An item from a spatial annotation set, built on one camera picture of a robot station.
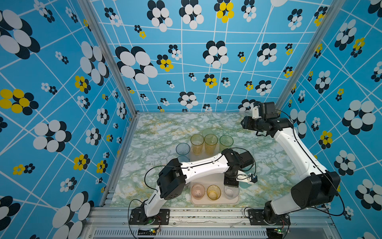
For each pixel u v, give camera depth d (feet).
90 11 2.29
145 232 2.37
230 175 2.10
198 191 2.64
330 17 2.32
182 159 2.73
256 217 2.39
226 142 3.04
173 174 1.68
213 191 2.65
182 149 2.87
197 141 3.09
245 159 1.99
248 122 2.36
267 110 1.98
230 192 2.64
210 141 3.05
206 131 3.25
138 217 2.38
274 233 2.31
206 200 2.56
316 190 1.35
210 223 2.38
